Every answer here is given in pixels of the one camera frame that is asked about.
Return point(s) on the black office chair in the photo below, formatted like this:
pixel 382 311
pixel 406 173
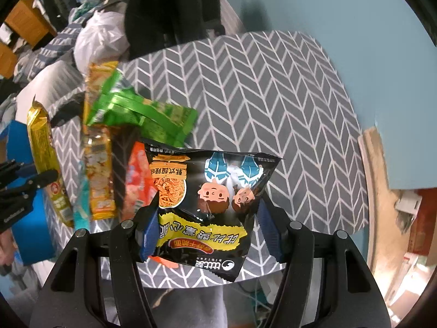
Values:
pixel 153 13

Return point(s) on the teal plastic bag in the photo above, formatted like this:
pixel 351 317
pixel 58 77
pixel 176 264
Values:
pixel 85 6

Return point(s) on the long orange-yellow snack packet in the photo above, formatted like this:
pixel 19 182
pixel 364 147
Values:
pixel 99 164

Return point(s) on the beige wooden board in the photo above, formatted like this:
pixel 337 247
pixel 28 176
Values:
pixel 375 177

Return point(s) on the blue-grey striped blanket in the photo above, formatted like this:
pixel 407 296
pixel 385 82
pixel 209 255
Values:
pixel 65 37

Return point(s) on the white plastic bag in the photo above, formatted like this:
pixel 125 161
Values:
pixel 99 37

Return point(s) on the orange-red snack packet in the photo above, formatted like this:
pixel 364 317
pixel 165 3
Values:
pixel 136 177

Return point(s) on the teal snack packet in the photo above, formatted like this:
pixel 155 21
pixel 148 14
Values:
pixel 82 205

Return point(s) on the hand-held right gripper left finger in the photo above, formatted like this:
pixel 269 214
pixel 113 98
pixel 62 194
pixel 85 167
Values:
pixel 148 235

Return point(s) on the blue cardboard box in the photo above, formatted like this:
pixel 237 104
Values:
pixel 41 218

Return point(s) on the wooden furniture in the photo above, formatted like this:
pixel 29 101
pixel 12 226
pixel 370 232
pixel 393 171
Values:
pixel 24 17

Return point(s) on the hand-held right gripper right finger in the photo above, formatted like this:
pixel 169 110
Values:
pixel 269 232

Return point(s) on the grey cushion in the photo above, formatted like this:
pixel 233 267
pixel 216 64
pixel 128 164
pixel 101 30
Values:
pixel 51 82

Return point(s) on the gold-yellow snack packet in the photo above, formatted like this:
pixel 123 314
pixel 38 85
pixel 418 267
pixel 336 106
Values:
pixel 44 143

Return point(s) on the green snack packet bundle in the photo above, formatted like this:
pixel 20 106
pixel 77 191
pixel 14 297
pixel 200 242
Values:
pixel 153 116

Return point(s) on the red cabinet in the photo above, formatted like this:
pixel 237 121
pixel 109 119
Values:
pixel 426 218

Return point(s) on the person's left hand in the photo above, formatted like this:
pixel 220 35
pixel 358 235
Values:
pixel 5 252

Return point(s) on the small white box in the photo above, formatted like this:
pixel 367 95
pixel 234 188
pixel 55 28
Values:
pixel 408 203

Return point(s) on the black noodle snack packet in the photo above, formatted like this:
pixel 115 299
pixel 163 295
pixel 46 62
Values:
pixel 211 191

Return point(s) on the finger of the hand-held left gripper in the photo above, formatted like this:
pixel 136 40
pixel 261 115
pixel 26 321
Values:
pixel 27 170
pixel 44 177

